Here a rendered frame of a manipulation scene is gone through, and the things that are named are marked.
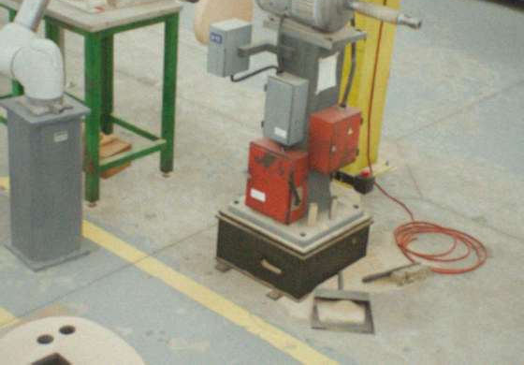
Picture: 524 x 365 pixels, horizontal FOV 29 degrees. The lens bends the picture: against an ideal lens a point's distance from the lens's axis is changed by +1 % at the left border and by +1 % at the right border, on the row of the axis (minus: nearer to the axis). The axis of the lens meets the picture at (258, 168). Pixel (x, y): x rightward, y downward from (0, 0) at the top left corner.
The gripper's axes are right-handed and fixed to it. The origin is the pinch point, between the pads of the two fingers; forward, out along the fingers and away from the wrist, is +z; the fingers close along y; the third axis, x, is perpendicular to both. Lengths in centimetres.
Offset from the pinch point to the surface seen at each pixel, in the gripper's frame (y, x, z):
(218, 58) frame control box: 39, -12, 36
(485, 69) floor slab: -318, -55, -18
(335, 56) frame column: 2, -4, 67
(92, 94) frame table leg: 32, -52, -40
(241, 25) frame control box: 30.9, 1.8, 38.6
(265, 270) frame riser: 13, -102, 62
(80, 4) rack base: 25, -16, -64
